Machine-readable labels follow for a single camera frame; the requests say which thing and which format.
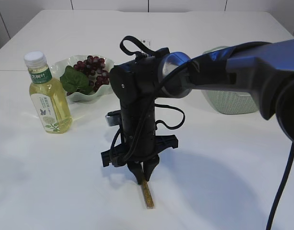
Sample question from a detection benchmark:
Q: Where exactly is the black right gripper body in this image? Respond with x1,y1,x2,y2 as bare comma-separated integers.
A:
101,107,179,167

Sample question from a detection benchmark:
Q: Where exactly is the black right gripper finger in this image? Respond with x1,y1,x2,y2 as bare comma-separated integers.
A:
143,155,159,181
127,161,144,184

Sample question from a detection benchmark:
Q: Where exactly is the gold glitter pen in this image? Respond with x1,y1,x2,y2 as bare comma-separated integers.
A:
139,177,155,209

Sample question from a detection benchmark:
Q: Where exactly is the purple grape bunch with leaves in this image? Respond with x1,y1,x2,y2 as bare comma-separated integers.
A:
60,55,110,95

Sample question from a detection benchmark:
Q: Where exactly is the clear plastic ruler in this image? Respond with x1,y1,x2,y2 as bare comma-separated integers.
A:
142,39,151,48

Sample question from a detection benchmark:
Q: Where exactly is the yellow tea bottle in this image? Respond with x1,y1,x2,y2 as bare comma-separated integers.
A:
24,51,72,134

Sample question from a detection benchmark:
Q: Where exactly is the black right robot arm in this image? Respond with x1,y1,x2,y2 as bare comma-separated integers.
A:
101,36,294,229

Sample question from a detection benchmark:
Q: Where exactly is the green woven plastic basket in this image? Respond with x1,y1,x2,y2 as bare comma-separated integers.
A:
201,45,260,115

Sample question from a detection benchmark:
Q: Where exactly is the green wavy glass plate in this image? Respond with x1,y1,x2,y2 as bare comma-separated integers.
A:
50,55,115,102

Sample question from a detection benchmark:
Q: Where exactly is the silver blue wrist camera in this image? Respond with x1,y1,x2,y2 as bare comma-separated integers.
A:
105,110,122,127

